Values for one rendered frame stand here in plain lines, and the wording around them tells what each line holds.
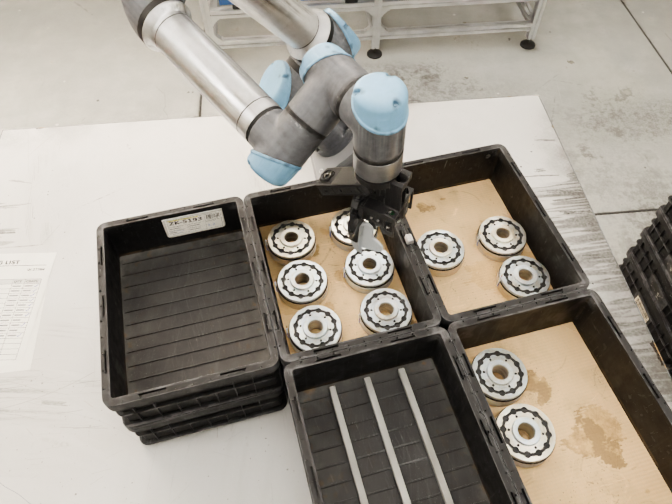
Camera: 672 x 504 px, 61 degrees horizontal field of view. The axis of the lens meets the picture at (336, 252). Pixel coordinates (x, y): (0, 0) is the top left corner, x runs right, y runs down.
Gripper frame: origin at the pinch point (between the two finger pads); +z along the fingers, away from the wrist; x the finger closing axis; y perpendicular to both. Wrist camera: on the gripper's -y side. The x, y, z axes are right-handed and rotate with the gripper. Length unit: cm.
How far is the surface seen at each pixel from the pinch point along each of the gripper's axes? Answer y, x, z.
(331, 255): -9.1, 2.2, 17.3
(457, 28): -50, 194, 98
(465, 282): 18.7, 10.3, 17.9
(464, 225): 12.7, 24.3, 18.7
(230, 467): -6, -44, 28
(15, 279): -75, -34, 28
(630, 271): 61, 82, 85
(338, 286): -3.9, -3.8, 17.0
